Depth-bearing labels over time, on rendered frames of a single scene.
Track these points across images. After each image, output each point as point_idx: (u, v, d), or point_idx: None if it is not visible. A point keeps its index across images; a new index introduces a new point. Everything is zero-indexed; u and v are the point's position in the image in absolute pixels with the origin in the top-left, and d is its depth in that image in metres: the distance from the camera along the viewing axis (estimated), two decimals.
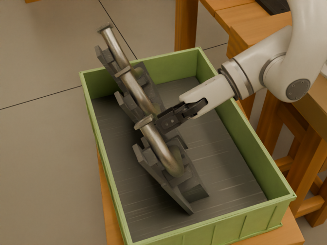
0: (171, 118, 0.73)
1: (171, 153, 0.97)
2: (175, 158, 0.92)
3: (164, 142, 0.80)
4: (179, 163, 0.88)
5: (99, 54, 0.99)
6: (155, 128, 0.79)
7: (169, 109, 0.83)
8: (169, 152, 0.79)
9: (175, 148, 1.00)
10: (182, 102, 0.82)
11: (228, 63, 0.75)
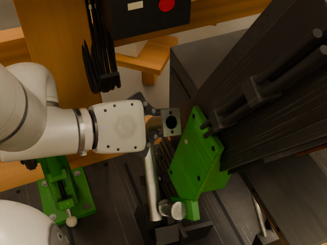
0: (158, 108, 0.78)
1: (156, 191, 0.89)
2: (150, 169, 0.89)
3: (153, 124, 0.82)
4: None
5: None
6: (159, 121, 0.79)
7: (161, 130, 0.77)
8: (150, 119, 0.84)
9: (153, 208, 0.89)
10: (143, 133, 0.76)
11: (85, 120, 0.68)
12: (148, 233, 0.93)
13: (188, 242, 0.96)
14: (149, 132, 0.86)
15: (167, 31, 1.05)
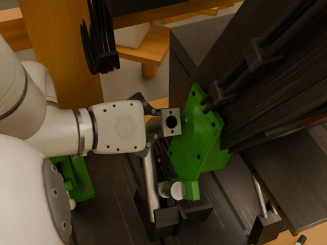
0: (158, 108, 0.78)
1: (155, 192, 0.89)
2: (149, 170, 0.89)
3: (153, 124, 0.82)
4: None
5: None
6: (159, 121, 0.79)
7: (161, 130, 0.77)
8: (149, 119, 0.84)
9: (153, 209, 0.89)
10: (143, 133, 0.76)
11: (84, 120, 0.68)
12: (147, 216, 0.92)
13: (188, 225, 0.95)
14: (149, 132, 0.86)
15: (167, 14, 1.04)
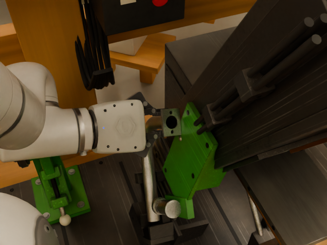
0: (158, 108, 0.78)
1: (154, 191, 0.89)
2: (148, 169, 0.89)
3: (153, 123, 0.82)
4: None
5: None
6: (159, 121, 0.79)
7: (161, 130, 0.77)
8: (149, 119, 0.84)
9: (151, 209, 0.89)
10: (143, 133, 0.76)
11: (85, 120, 0.68)
12: (142, 232, 0.92)
13: (183, 241, 0.94)
14: (148, 132, 0.86)
15: (163, 28, 1.04)
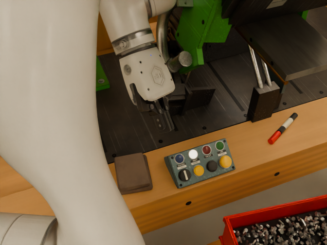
0: (167, 114, 0.80)
1: None
2: (163, 51, 1.02)
3: None
4: (159, 40, 1.02)
5: None
6: None
7: (166, 115, 0.78)
8: None
9: None
10: (156, 98, 0.77)
11: (153, 35, 0.76)
12: None
13: (192, 107, 1.07)
14: (163, 15, 0.99)
15: None
